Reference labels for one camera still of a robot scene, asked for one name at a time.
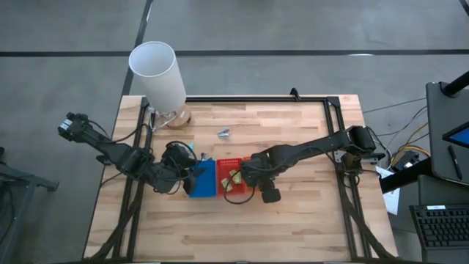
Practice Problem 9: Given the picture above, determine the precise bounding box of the white paper sheet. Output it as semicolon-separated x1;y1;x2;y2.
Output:
375;166;401;216

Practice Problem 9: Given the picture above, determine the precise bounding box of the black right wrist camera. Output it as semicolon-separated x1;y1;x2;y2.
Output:
261;186;282;205

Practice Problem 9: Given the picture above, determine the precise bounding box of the blue plastic basket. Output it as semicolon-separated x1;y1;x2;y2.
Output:
188;158;218;199

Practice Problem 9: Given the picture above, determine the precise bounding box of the black pole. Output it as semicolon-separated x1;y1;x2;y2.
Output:
439;70;469;98

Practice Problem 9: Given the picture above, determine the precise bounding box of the grey metal stand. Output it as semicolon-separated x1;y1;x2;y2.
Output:
0;146;59;264

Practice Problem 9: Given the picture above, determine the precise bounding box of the grey laptop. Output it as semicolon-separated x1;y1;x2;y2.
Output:
425;81;469;186

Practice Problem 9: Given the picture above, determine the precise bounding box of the black keyboard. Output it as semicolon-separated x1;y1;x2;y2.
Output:
409;203;469;250

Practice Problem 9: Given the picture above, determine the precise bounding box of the round wooden lamp base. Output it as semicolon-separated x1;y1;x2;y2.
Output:
166;103;193;129

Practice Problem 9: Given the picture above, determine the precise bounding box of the yellow cable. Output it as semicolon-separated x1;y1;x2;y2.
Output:
388;122;430;164

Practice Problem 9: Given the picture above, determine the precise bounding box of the white lamp shade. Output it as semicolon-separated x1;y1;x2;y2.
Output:
128;40;188;114

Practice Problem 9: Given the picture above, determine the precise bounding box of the red plastic basket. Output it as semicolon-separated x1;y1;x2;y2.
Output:
215;157;254;195

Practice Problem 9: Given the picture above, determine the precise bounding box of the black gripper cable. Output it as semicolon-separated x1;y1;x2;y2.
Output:
223;170;256;205

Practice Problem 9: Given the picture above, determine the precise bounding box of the black pen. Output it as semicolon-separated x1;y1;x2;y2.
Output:
446;144;463;180

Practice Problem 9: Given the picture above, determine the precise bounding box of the black power strip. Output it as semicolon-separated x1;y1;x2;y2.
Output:
391;150;421;172

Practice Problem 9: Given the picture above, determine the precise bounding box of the black table frame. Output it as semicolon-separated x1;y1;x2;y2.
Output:
82;95;399;264

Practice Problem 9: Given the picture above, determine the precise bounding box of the white lamp cable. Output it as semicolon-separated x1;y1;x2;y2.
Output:
148;106;179;132

